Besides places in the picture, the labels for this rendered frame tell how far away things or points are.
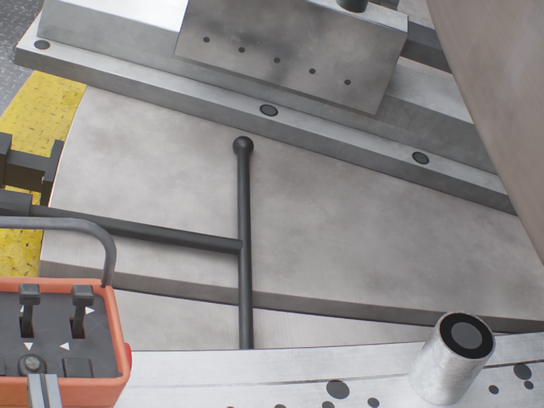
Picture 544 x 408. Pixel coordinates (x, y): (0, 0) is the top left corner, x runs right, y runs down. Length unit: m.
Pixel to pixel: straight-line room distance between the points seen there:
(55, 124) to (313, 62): 0.81
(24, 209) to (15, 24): 1.22
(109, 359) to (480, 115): 0.65
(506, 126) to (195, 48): 0.88
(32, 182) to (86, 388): 1.04
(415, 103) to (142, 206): 0.65
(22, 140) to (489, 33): 1.41
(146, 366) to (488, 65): 0.62
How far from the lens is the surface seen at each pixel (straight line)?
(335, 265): 1.85
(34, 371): 0.92
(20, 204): 1.73
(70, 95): 2.59
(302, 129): 2.06
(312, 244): 1.87
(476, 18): 1.39
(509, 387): 1.26
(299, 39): 1.92
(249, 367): 1.13
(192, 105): 2.07
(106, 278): 0.99
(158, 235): 1.74
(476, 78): 1.36
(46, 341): 0.95
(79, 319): 0.95
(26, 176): 1.91
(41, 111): 2.52
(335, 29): 1.90
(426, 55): 2.07
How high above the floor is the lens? 1.54
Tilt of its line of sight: 39 degrees down
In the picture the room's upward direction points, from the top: 21 degrees clockwise
